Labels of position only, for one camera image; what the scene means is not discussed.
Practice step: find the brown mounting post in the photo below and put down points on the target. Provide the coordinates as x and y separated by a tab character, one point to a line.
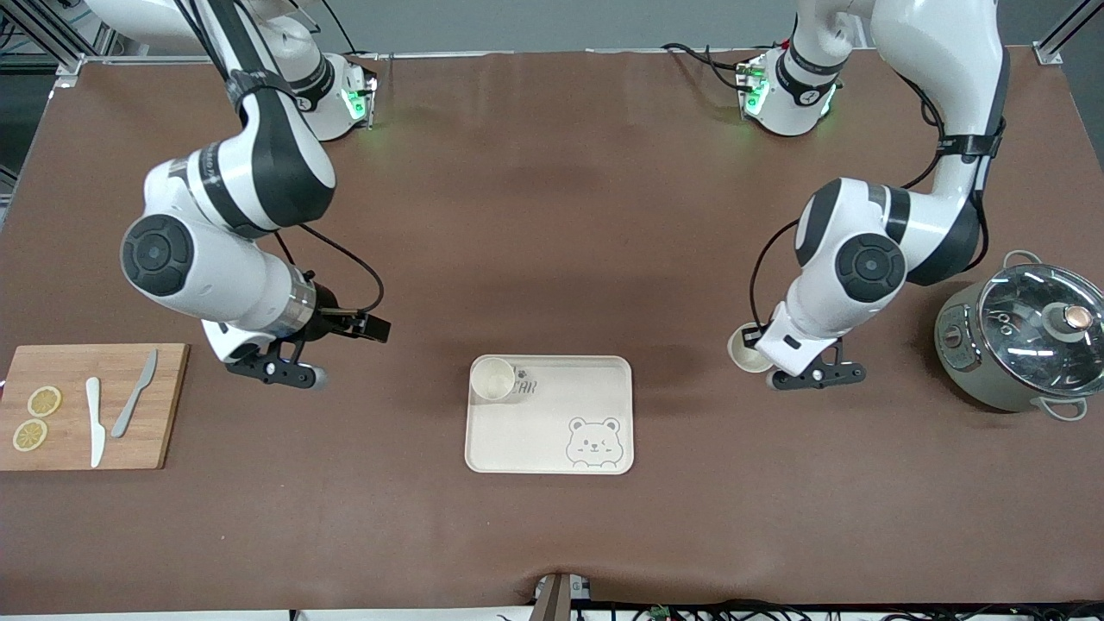
554	599

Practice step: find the glass pot lid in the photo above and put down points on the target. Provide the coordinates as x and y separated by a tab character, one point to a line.
1035	328

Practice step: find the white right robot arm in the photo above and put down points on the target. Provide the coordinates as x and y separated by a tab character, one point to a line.
259	172

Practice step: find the white plastic knife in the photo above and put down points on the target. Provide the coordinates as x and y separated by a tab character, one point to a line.
96	427

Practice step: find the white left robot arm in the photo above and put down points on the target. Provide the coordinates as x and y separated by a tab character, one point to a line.
940	52

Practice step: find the wooden cutting board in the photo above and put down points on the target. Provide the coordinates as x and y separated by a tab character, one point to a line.
78	362

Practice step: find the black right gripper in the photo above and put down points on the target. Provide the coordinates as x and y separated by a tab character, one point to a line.
330	321

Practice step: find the grey plastic knife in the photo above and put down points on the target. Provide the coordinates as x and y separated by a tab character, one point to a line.
131	401

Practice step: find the white plastic cup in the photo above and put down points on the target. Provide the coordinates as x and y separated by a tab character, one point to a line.
743	354
493	379

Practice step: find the beige bear print tray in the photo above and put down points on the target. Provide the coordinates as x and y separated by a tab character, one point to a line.
552	431

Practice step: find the aluminium frame profile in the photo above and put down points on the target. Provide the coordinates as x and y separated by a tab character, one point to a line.
60	43
1056	39

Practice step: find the grey-green cooking pot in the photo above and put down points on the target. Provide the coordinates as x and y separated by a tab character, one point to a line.
962	354

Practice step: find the yellow lemon slice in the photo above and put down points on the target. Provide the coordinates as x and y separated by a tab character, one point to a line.
44	401
30	435

